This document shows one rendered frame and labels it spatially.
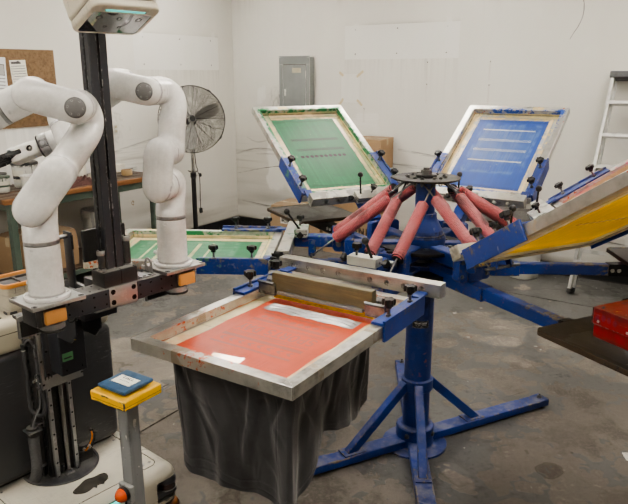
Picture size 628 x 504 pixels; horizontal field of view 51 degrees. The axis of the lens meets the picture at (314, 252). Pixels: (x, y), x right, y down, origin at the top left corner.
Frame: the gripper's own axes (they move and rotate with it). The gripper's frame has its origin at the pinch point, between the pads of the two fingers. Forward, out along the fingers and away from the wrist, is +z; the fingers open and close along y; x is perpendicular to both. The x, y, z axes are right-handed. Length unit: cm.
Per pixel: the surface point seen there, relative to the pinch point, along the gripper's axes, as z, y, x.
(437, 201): -146, 27, -71
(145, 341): -26, -37, -68
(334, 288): -87, -16, -80
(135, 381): -23, -58, -74
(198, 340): -40, -29, -76
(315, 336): -73, -32, -88
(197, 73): -105, 484, 94
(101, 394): -15, -60, -73
